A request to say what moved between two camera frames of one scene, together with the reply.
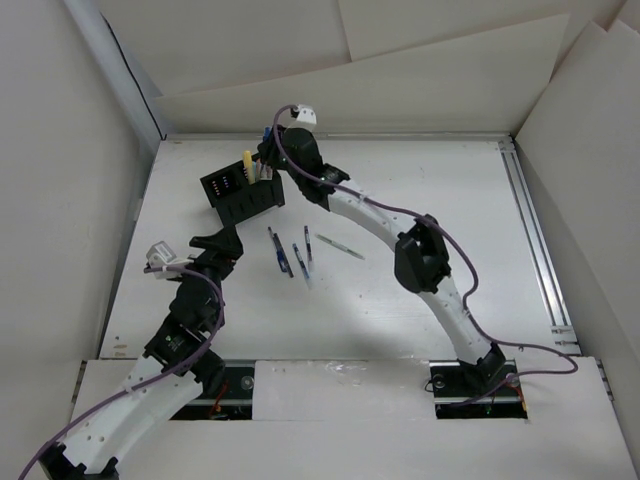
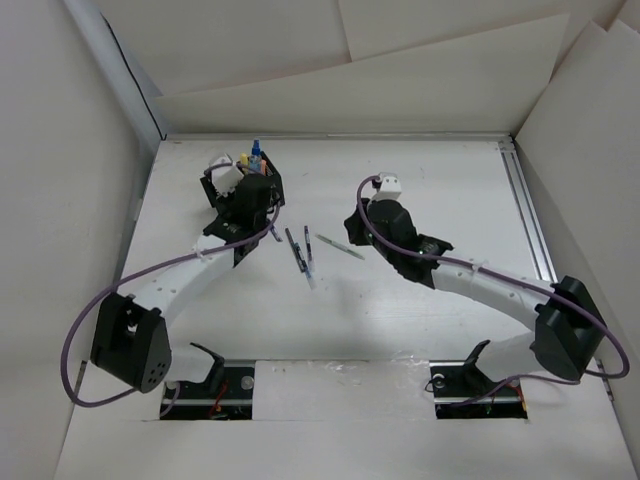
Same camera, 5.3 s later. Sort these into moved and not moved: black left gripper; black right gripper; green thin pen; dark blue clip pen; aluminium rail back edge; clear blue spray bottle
Moved: black right gripper; black left gripper; clear blue spray bottle; dark blue clip pen
Not moved: aluminium rail back edge; green thin pen
